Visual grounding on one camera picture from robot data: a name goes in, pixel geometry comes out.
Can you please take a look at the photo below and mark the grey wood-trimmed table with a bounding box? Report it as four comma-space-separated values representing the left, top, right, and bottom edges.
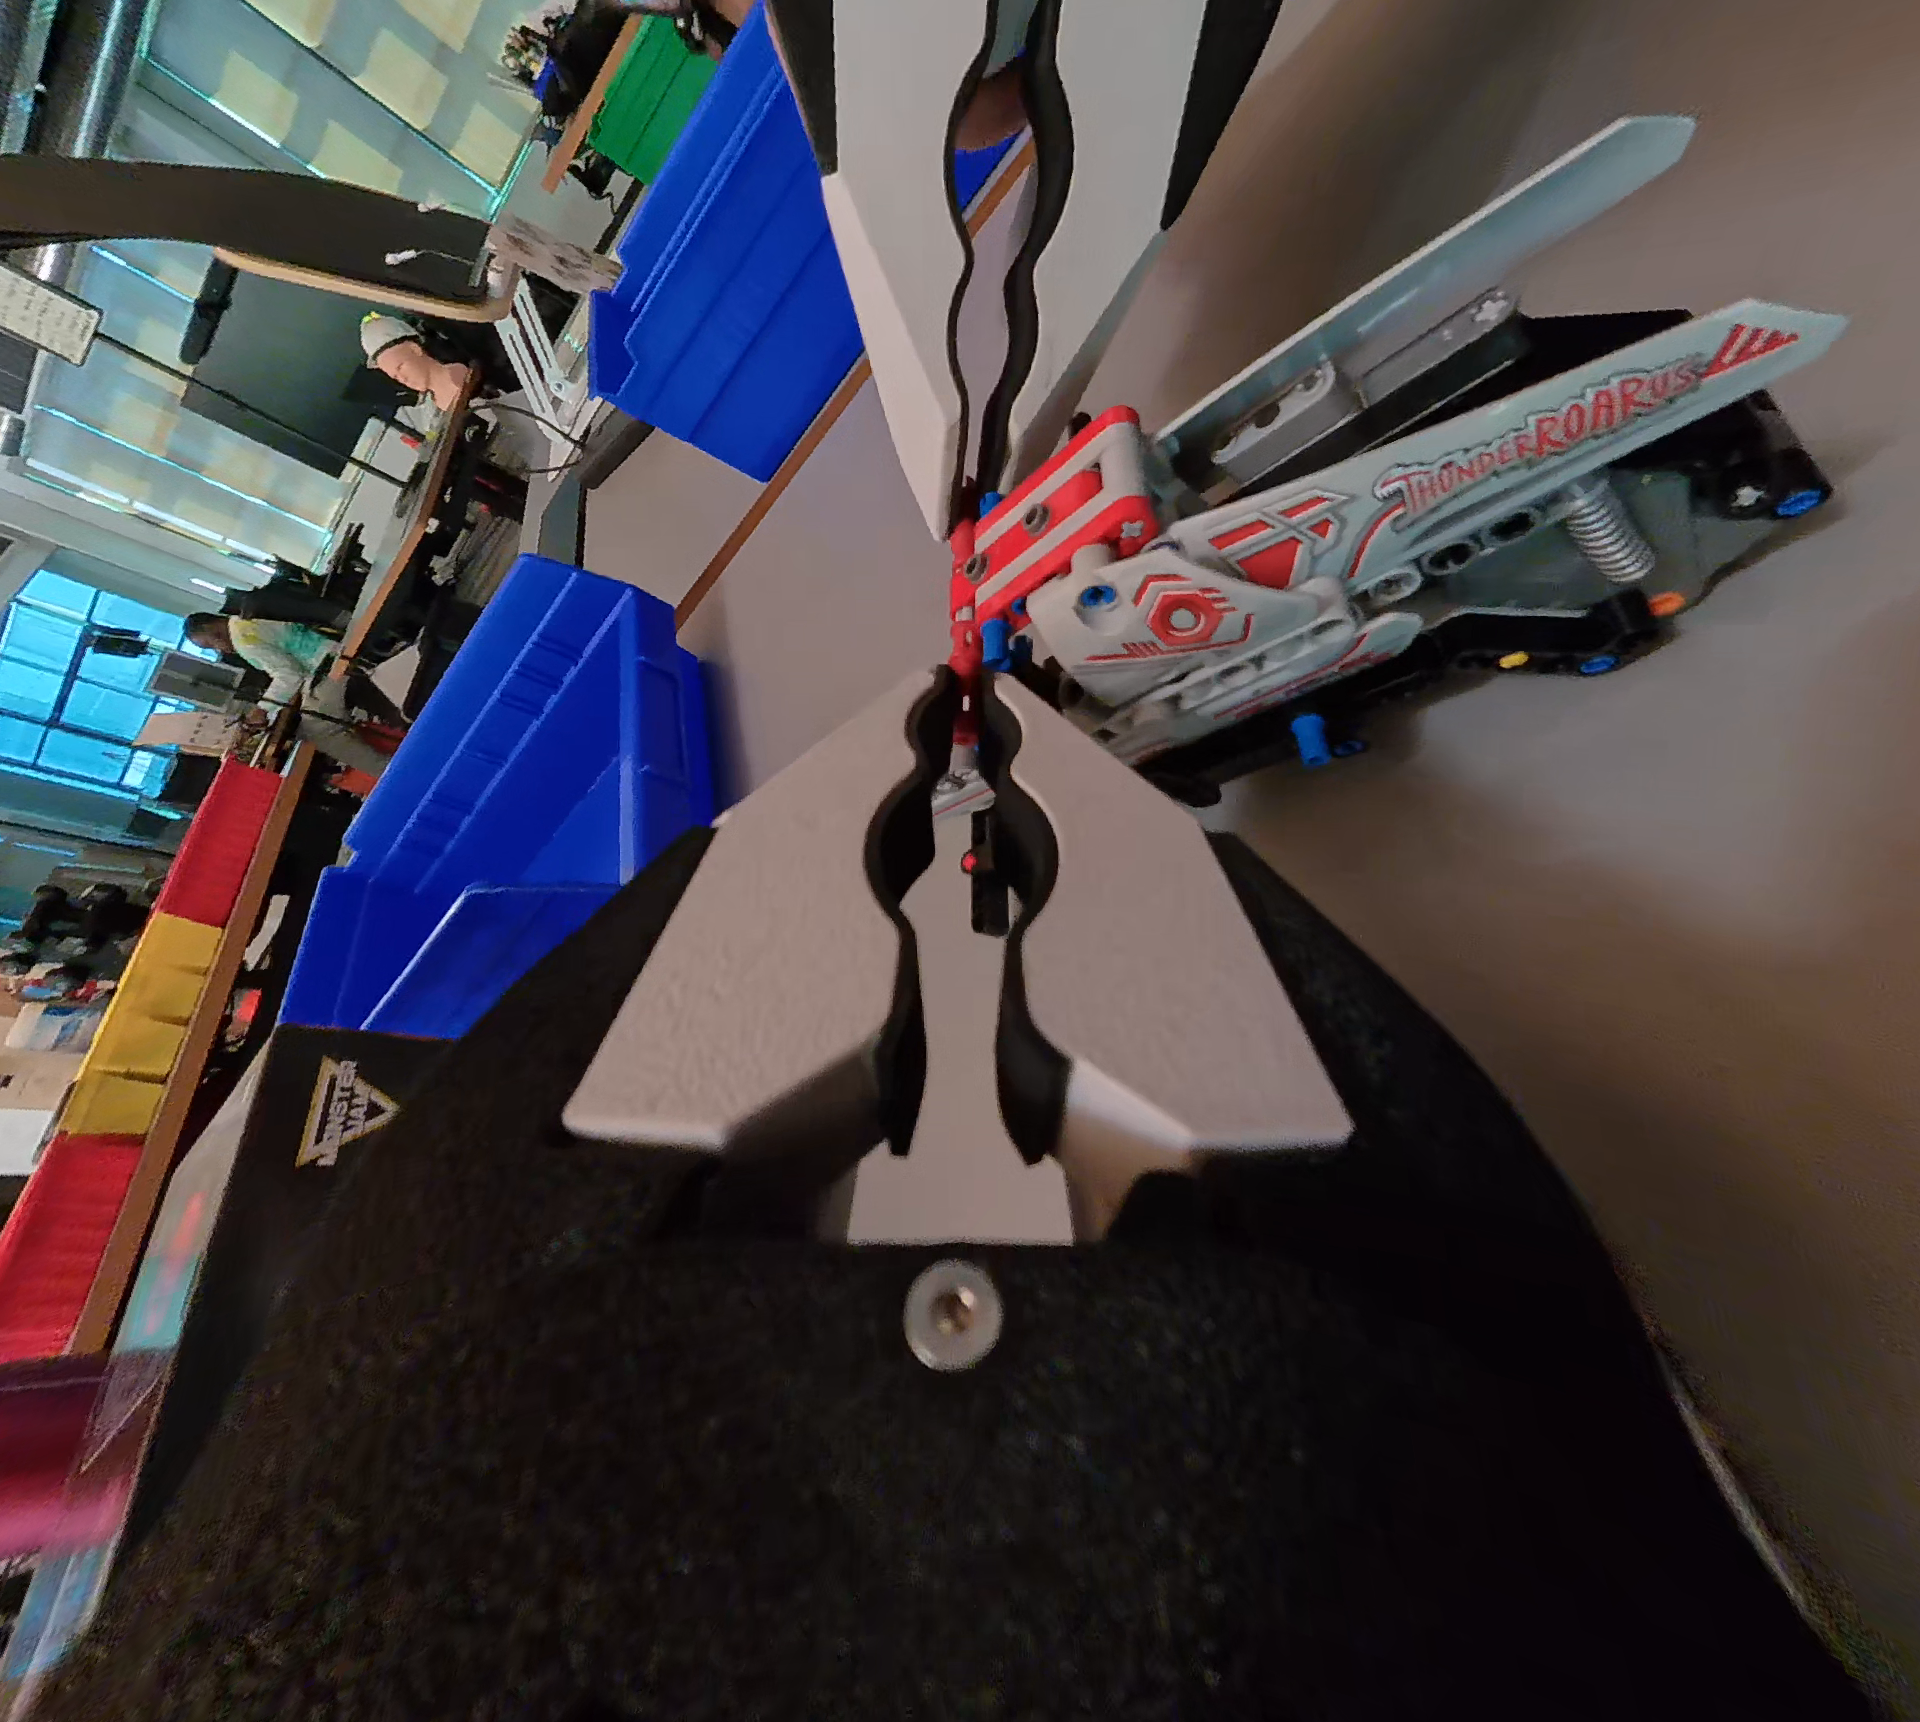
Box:
525, 138, 1039, 622

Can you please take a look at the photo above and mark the white metal frame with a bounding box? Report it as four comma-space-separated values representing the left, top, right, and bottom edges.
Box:
486, 215, 625, 412

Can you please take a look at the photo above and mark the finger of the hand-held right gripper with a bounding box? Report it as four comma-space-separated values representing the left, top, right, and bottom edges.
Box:
996, 0, 1220, 474
822, 0, 1004, 541

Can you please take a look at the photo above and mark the black beam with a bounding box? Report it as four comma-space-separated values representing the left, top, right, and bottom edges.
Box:
0, 155, 501, 300

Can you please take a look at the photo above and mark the black toy set box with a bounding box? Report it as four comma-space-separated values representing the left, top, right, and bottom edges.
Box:
0, 1020, 505, 1722

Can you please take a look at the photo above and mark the red and yellow bin rack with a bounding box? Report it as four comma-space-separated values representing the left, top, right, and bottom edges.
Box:
0, 755, 294, 1365

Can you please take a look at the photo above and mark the blue plastic bin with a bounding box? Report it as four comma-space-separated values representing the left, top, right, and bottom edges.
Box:
276, 822, 723, 1047
343, 553, 708, 893
589, 0, 876, 483

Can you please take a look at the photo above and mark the green board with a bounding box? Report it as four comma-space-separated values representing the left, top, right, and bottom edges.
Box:
577, 13, 723, 181

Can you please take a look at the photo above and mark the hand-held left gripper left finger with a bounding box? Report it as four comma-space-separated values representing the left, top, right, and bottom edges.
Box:
562, 669, 963, 1223

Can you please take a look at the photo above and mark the curved wooden tabletop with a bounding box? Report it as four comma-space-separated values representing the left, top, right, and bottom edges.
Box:
211, 245, 512, 327

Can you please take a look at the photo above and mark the white paper sign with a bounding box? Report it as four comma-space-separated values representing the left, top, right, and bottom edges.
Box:
0, 264, 105, 367

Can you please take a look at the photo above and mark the black monitor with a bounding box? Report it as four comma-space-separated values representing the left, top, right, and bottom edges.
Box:
180, 252, 408, 481

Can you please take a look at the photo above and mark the toy brick monster truck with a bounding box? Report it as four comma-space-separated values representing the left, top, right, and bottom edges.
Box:
930, 113, 1850, 941

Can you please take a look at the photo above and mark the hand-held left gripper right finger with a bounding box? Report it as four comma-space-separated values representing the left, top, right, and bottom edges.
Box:
983, 669, 1353, 1243

